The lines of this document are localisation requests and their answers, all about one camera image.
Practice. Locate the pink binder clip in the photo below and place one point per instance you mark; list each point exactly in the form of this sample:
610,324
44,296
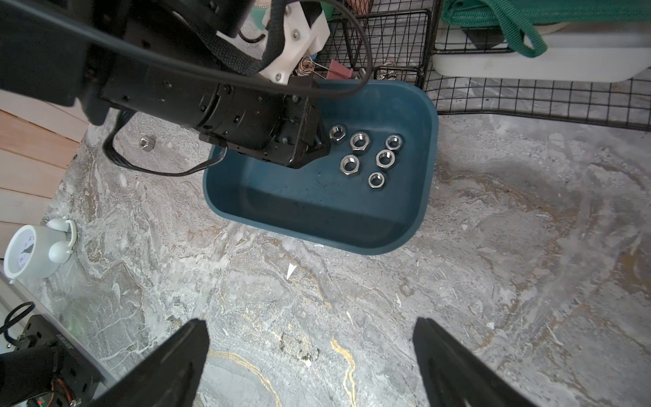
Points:
338,71

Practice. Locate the small steel nut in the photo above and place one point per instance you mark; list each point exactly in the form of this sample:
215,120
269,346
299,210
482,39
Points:
394,142

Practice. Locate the black wire desk organizer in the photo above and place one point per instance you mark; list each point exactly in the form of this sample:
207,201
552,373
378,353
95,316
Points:
400,39

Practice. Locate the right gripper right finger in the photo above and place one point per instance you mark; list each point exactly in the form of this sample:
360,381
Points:
453,376

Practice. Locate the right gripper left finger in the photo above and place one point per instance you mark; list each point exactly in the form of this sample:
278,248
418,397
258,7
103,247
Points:
169,376

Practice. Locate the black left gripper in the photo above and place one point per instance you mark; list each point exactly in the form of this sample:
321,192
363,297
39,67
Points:
284,130

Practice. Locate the white alarm clock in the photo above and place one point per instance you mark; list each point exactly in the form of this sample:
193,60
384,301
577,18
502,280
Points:
38,251

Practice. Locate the teal plastic storage box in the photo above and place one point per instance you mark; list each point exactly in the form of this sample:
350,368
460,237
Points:
320,204

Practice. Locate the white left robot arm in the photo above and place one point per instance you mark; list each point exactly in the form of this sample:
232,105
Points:
174,60

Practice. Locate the white box in organizer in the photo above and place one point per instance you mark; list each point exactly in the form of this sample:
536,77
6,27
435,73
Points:
539,56

